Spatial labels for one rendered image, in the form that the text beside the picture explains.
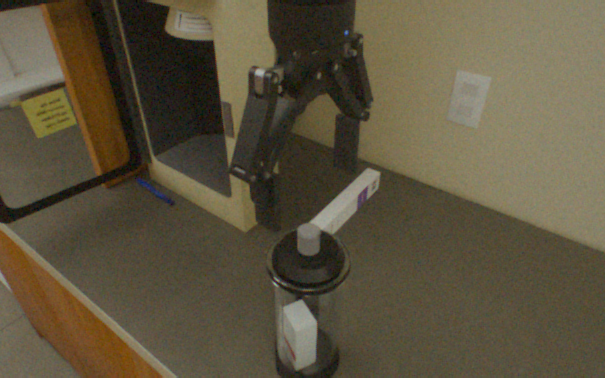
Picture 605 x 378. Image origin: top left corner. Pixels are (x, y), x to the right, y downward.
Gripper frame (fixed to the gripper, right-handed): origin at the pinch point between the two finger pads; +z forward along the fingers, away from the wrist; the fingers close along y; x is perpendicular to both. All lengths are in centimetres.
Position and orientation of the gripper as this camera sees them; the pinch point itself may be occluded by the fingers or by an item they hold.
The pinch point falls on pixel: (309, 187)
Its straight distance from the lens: 48.9
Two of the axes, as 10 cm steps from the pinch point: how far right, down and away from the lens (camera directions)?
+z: 0.1, 8.0, 6.0
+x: 7.6, 3.8, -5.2
